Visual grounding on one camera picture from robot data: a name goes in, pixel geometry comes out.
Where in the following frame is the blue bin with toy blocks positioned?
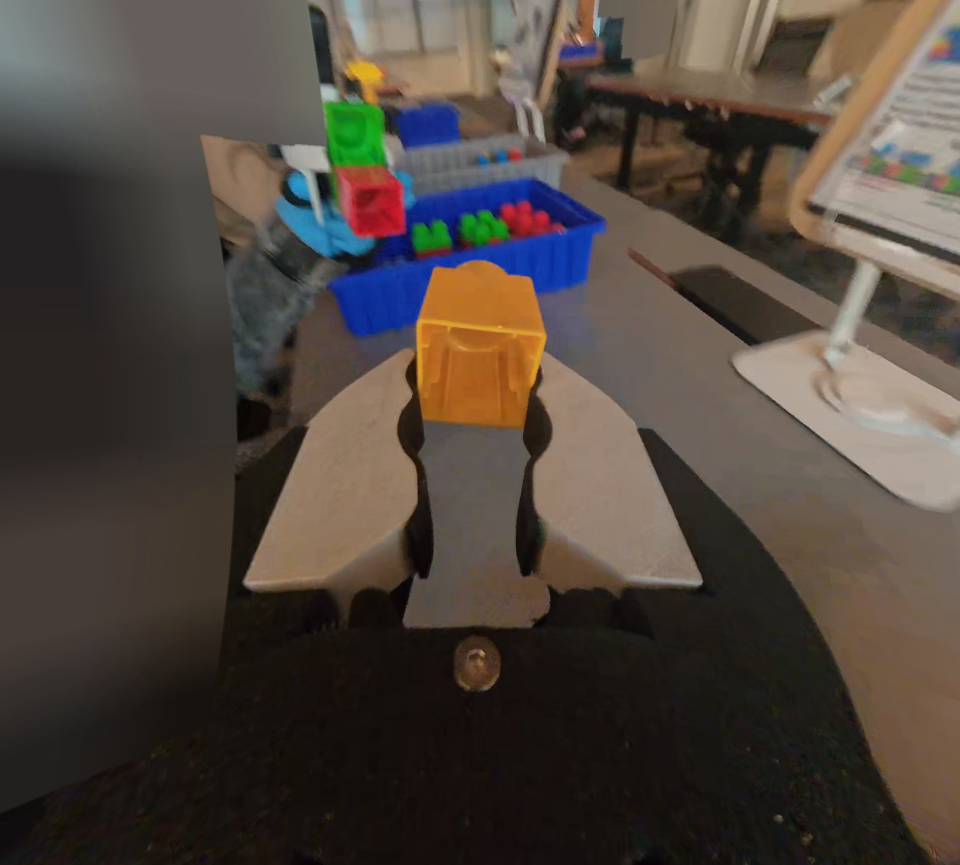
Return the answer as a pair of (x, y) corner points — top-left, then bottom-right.
(327, 178), (608, 338)

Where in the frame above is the framed sign on white stand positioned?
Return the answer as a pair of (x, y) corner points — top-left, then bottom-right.
(730, 0), (960, 515)

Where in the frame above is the brown office table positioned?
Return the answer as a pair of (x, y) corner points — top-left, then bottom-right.
(583, 68), (840, 208)

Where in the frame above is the yellow block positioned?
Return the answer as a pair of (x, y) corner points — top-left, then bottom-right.
(344, 58), (386, 107)

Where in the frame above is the grey plastic bin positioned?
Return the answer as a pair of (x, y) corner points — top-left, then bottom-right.
(388, 136), (572, 197)

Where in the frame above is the pile of red blocks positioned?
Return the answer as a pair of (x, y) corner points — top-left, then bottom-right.
(498, 200), (568, 241)

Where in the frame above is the green mega block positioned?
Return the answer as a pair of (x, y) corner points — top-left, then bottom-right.
(323, 100), (388, 169)

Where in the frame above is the black flat pad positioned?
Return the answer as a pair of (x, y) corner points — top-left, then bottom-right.
(666, 264), (820, 346)

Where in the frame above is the red mega block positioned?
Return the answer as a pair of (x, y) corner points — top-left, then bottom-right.
(334, 164), (407, 238)

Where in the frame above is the blue plastic bin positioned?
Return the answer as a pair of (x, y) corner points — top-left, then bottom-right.
(385, 100), (462, 148)

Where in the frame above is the small green block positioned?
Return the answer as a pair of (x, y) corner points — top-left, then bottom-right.
(458, 210), (512, 248)
(410, 219), (454, 259)

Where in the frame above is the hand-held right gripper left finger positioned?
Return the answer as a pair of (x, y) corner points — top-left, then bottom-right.
(242, 347), (435, 594)

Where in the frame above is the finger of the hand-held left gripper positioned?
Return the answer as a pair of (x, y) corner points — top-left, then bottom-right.
(281, 145), (332, 226)

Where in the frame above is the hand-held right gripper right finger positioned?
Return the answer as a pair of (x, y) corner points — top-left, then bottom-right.
(514, 353), (704, 594)

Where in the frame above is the person's left hand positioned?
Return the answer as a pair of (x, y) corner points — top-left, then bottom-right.
(273, 169), (378, 259)

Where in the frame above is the orange mega block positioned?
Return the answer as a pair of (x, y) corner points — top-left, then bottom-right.
(415, 260), (546, 429)

